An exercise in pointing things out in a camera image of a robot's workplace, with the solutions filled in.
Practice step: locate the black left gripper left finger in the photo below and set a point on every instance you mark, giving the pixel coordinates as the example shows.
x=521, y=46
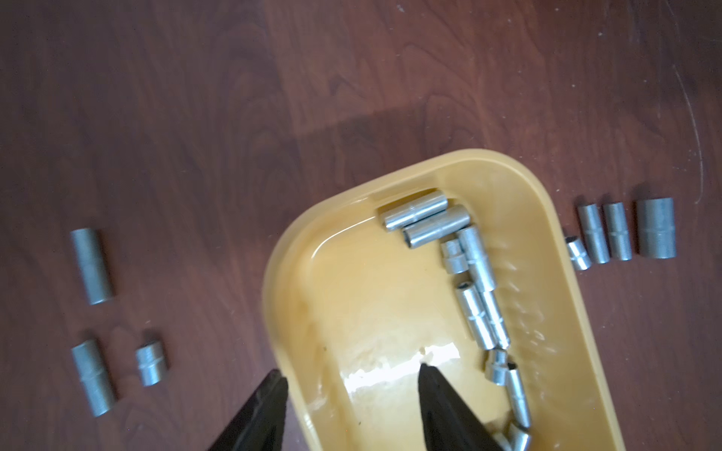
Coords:
x=260, y=423

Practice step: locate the yellow plastic storage box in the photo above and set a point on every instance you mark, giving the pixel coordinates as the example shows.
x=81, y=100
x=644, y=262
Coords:
x=352, y=313

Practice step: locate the wide silver socket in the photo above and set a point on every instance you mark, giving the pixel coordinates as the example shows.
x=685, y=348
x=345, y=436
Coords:
x=436, y=226
x=656, y=228

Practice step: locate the long silver socket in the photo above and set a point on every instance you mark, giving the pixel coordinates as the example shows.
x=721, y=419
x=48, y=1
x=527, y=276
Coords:
x=415, y=210

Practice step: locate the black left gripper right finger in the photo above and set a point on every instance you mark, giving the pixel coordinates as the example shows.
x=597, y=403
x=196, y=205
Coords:
x=448, y=423

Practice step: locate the short silver socket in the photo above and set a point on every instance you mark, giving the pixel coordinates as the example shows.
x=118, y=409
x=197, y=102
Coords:
x=578, y=254
x=454, y=258
x=151, y=363

